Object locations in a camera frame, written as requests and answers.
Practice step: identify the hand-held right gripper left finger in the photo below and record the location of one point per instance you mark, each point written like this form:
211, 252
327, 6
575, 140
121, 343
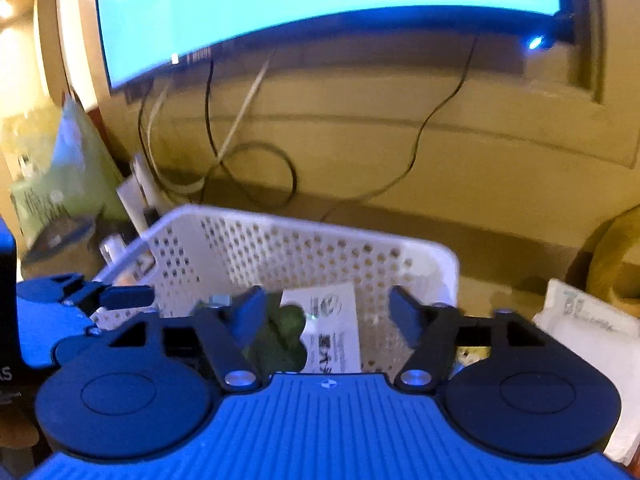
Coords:
250, 310

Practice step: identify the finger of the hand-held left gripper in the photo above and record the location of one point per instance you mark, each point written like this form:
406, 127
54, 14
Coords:
127, 296

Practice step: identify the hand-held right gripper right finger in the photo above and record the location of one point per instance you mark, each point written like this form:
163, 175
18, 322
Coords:
402, 312

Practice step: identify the white green vegetable packet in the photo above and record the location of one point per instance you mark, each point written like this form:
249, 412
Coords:
330, 320

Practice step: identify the white perforated plastic basket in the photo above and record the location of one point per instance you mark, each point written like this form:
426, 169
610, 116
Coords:
300, 250

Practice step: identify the dark round object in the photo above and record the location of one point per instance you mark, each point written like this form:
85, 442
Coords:
57, 250

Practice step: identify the white plug adapter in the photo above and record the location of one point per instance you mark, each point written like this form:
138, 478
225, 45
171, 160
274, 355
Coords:
140, 195

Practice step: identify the green printed bag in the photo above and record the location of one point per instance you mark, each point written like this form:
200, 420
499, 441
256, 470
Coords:
70, 175

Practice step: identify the white packet teal print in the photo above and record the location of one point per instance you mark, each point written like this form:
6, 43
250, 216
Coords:
590, 320

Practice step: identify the tan curved cushion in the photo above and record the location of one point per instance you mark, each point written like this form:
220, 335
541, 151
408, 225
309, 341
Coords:
612, 260

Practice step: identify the computer monitor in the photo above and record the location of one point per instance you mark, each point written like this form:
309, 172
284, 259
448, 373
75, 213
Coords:
325, 0

